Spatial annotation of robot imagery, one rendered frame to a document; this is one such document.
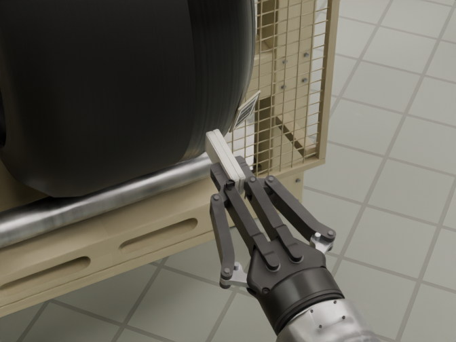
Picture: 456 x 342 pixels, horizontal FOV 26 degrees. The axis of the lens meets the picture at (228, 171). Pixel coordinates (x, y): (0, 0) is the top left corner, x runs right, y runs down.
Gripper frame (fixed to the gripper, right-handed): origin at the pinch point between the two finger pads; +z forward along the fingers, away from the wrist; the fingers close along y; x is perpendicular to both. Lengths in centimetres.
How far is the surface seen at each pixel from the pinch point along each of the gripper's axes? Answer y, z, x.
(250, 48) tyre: -9.0, 12.9, -1.5
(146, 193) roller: 2.2, 16.5, 26.2
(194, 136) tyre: -1.2, 10.0, 7.6
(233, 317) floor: -29, 39, 122
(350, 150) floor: -83, 78, 131
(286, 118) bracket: -54, 68, 93
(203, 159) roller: -6.9, 18.0, 24.6
